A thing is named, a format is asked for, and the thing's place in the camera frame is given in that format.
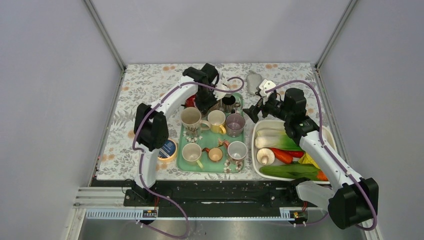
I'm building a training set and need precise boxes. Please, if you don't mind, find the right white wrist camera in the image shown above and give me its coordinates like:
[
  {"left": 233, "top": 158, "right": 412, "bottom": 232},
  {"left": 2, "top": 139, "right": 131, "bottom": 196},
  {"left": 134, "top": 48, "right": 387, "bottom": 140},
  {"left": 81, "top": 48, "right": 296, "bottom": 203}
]
[{"left": 256, "top": 79, "right": 277, "bottom": 99}]

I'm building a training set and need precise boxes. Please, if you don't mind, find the green cucumber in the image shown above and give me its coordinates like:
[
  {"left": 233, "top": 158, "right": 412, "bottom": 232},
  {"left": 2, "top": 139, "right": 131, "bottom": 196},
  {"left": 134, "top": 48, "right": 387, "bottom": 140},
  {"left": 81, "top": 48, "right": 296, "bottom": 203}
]
[{"left": 259, "top": 163, "right": 320, "bottom": 181}]

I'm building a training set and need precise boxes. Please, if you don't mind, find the light green mug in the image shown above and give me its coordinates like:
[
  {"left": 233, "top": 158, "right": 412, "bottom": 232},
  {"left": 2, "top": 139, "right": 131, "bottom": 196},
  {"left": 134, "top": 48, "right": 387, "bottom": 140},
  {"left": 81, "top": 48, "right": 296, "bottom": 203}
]
[{"left": 181, "top": 143, "right": 204, "bottom": 170}]

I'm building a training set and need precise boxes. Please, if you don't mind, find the cream floral tall mug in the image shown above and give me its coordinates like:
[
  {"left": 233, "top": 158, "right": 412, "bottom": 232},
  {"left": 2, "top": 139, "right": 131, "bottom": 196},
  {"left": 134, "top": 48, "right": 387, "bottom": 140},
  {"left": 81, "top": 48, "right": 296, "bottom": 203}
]
[{"left": 180, "top": 107, "right": 211, "bottom": 138}]

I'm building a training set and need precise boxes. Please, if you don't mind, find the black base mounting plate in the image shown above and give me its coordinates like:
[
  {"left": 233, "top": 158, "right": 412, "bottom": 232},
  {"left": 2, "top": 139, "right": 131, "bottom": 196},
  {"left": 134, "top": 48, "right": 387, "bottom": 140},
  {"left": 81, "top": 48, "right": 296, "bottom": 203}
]
[{"left": 123, "top": 180, "right": 313, "bottom": 208}]

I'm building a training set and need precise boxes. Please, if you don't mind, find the mauve mug black handle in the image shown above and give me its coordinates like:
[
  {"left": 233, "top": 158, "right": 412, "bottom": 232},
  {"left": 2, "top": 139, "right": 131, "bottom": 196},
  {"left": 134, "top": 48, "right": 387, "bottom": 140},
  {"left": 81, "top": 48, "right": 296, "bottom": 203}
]
[{"left": 225, "top": 113, "right": 246, "bottom": 138}]

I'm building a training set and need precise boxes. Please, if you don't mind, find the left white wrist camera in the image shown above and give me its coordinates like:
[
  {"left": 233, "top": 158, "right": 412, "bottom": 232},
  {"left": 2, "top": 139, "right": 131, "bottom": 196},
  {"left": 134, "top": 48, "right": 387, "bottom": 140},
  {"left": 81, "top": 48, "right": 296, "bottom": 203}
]
[{"left": 212, "top": 79, "right": 238, "bottom": 101}]

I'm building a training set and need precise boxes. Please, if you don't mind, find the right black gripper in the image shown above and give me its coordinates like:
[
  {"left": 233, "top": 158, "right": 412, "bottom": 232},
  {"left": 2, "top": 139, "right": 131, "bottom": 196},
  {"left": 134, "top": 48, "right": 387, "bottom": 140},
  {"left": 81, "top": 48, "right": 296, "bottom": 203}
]
[{"left": 242, "top": 92, "right": 292, "bottom": 124}]

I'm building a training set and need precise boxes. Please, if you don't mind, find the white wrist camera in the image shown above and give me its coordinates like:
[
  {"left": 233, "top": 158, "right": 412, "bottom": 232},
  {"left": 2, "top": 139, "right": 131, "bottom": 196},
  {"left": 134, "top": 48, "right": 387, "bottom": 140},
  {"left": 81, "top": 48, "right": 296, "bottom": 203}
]
[
  {"left": 256, "top": 79, "right": 277, "bottom": 99},
  {"left": 212, "top": 79, "right": 238, "bottom": 101}
]

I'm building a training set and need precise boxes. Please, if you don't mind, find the purple cable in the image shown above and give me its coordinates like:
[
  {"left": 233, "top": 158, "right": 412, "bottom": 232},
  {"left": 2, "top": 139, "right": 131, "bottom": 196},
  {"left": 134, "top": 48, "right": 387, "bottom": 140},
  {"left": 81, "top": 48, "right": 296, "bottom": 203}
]
[
  {"left": 264, "top": 79, "right": 379, "bottom": 232},
  {"left": 131, "top": 76, "right": 245, "bottom": 240}
]

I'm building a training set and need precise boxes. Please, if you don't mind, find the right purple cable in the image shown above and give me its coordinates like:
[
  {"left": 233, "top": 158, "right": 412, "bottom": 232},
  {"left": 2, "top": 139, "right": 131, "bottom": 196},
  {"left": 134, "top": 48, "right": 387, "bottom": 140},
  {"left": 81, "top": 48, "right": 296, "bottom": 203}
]
[{"left": 264, "top": 79, "right": 379, "bottom": 232}]

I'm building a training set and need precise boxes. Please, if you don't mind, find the small orange mug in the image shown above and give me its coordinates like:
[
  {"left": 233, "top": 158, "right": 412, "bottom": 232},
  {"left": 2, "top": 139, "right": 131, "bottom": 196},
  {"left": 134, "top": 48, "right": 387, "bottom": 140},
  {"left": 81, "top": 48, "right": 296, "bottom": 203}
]
[{"left": 202, "top": 147, "right": 224, "bottom": 163}]

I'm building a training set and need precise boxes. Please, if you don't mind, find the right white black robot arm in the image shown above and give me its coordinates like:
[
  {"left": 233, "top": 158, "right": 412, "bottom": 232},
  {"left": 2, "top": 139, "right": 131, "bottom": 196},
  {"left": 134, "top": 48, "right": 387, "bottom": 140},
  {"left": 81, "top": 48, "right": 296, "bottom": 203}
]
[{"left": 243, "top": 88, "right": 379, "bottom": 231}]

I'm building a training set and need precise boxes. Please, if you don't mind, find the blue-topped tape roll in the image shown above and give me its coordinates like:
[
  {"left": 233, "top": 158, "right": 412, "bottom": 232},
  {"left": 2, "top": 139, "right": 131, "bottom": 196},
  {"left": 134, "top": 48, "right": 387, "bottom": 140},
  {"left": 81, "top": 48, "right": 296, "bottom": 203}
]
[{"left": 157, "top": 138, "right": 178, "bottom": 163}]

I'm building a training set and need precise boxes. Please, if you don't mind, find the yellow mug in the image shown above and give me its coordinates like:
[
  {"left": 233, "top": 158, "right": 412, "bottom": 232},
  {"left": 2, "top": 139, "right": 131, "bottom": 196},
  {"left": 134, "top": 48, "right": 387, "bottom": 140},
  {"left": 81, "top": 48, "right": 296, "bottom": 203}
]
[{"left": 207, "top": 110, "right": 227, "bottom": 135}]

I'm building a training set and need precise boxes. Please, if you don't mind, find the yellow napa cabbage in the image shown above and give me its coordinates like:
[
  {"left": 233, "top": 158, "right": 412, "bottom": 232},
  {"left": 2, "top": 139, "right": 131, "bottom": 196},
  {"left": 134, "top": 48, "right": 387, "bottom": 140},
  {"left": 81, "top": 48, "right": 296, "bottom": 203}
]
[{"left": 298, "top": 152, "right": 320, "bottom": 169}]

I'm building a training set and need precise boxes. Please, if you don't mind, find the white mushroom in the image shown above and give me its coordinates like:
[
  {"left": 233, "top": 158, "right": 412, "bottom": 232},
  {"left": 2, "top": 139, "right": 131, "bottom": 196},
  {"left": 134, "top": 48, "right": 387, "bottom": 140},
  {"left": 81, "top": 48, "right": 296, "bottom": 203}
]
[{"left": 256, "top": 148, "right": 275, "bottom": 166}]

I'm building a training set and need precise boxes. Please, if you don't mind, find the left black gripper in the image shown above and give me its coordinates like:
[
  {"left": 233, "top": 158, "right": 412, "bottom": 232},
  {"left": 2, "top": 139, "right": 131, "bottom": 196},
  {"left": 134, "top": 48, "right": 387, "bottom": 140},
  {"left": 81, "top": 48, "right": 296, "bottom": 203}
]
[{"left": 194, "top": 87, "right": 220, "bottom": 115}]

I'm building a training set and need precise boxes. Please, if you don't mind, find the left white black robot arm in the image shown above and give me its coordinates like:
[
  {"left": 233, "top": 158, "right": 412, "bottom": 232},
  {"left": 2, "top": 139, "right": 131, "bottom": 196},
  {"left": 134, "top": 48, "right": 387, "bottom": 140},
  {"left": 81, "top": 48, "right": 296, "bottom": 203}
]
[{"left": 131, "top": 63, "right": 220, "bottom": 206}]

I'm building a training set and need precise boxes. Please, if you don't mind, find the bok choy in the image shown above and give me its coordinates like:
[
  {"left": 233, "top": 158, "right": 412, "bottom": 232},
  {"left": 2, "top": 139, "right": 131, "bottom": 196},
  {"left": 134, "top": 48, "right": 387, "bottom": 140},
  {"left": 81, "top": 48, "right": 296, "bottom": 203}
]
[{"left": 254, "top": 128, "right": 302, "bottom": 151}]

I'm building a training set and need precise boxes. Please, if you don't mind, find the dark brown mug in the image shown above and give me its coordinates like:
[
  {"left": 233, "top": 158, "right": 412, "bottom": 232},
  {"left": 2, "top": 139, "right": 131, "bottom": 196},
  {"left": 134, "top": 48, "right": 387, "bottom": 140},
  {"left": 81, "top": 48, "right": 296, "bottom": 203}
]
[{"left": 221, "top": 95, "right": 241, "bottom": 113}]

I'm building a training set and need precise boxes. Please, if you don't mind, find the white rectangular basin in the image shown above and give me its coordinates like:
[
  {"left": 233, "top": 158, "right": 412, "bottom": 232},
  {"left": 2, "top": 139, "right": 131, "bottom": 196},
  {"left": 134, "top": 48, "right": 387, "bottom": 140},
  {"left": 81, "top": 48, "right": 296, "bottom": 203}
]
[{"left": 250, "top": 118, "right": 338, "bottom": 185}]

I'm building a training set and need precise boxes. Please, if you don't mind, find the red mug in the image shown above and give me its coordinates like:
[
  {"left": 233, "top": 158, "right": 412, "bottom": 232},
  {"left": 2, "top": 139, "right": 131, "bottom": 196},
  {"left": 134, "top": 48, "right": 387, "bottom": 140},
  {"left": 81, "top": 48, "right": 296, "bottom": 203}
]
[{"left": 184, "top": 95, "right": 196, "bottom": 108}]

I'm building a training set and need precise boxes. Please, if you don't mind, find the green floral tray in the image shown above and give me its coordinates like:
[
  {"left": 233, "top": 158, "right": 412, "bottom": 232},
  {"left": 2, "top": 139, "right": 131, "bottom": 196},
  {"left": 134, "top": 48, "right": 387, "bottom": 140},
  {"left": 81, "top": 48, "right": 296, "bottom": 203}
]
[{"left": 176, "top": 126, "right": 245, "bottom": 174}]

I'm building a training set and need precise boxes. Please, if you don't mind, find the white slotted cable duct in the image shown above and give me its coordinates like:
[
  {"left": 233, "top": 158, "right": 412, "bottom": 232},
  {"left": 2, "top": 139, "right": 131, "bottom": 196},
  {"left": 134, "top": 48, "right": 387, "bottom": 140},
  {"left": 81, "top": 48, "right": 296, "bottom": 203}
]
[{"left": 85, "top": 207, "right": 306, "bottom": 221}]

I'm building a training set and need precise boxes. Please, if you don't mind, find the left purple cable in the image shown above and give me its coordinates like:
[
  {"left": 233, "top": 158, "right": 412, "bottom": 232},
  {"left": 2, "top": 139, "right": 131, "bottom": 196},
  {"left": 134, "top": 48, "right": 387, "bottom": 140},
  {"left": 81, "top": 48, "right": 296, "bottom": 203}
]
[{"left": 131, "top": 76, "right": 245, "bottom": 240}]

